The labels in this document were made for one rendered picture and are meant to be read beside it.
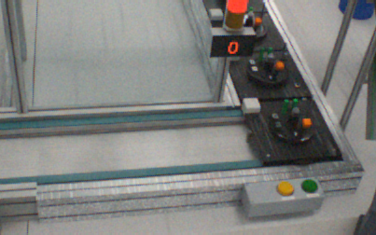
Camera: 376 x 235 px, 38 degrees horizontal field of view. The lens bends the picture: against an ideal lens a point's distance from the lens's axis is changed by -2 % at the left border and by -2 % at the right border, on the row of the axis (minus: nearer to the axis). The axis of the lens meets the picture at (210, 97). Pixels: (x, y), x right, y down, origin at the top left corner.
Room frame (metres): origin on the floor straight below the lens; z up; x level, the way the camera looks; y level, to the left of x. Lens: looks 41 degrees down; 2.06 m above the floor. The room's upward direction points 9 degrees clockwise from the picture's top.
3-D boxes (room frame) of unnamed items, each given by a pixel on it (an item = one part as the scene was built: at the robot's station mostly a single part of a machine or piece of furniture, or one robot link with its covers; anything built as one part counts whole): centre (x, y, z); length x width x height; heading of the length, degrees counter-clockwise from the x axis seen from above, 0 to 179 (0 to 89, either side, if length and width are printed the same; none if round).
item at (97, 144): (1.12, 0.04, 0.91); 0.84 x 0.28 x 0.10; 108
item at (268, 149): (1.19, -0.25, 0.96); 0.24 x 0.24 x 0.02; 18
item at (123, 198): (0.96, -0.03, 0.91); 0.89 x 0.06 x 0.11; 108
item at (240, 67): (1.43, -0.17, 1.01); 0.24 x 0.24 x 0.13; 18
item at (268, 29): (1.66, -0.10, 1.01); 0.24 x 0.24 x 0.13; 18
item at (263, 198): (0.96, -0.23, 0.93); 0.21 x 0.07 x 0.06; 108
